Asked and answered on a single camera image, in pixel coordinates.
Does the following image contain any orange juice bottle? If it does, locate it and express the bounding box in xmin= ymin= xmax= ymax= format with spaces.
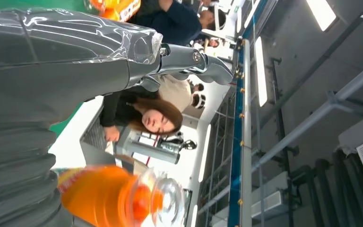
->
xmin=100 ymin=0 xmax=141 ymax=22
xmin=84 ymin=0 xmax=121 ymax=13
xmin=54 ymin=165 xmax=185 ymax=227

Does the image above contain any white desk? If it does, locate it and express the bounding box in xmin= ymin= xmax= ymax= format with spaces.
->
xmin=48 ymin=95 xmax=107 ymax=170

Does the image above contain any person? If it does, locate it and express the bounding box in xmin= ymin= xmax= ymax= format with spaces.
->
xmin=99 ymin=86 xmax=184 ymax=142
xmin=188 ymin=82 xmax=205 ymax=93
xmin=128 ymin=0 xmax=227 ymax=47
xmin=200 ymin=37 xmax=220 ymax=49
xmin=158 ymin=74 xmax=207 ymax=113

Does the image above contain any grey cylindrical machine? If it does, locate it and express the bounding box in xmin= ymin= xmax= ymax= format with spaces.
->
xmin=115 ymin=131 xmax=198 ymax=165

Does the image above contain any ceiling light panel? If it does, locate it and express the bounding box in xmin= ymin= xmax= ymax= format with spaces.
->
xmin=198 ymin=123 xmax=212 ymax=183
xmin=190 ymin=204 xmax=199 ymax=227
xmin=254 ymin=36 xmax=268 ymax=108
xmin=305 ymin=0 xmax=338 ymax=32

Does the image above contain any grey ceiling pipe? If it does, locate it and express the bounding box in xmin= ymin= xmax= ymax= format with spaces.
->
xmin=197 ymin=55 xmax=363 ymax=217

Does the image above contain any grey air conditioning unit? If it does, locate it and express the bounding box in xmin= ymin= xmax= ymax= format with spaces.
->
xmin=338 ymin=108 xmax=363 ymax=170

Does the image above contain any blue white overhead rail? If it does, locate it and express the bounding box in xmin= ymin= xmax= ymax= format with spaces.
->
xmin=226 ymin=0 xmax=271 ymax=227

